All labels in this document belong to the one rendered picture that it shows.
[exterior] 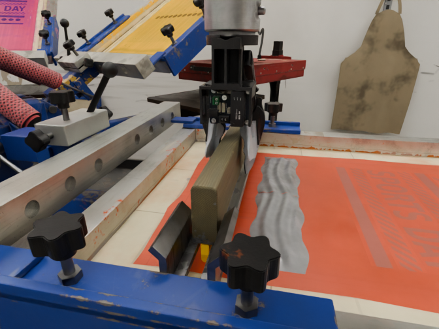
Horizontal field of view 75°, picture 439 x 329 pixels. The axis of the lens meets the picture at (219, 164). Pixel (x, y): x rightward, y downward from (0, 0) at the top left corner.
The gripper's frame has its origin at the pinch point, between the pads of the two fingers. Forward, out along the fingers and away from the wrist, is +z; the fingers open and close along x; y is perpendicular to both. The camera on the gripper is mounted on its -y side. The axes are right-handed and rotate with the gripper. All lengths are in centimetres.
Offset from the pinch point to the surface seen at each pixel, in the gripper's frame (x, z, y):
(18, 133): -40.4, -3.3, 1.6
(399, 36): 86, -22, -196
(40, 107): -60, -2, -25
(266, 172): 5.8, 4.9, -8.0
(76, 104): -180, 36, -194
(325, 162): 18.2, 5.3, -17.2
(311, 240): 12.8, 5.2, 11.7
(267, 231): 6.9, 4.5, 11.9
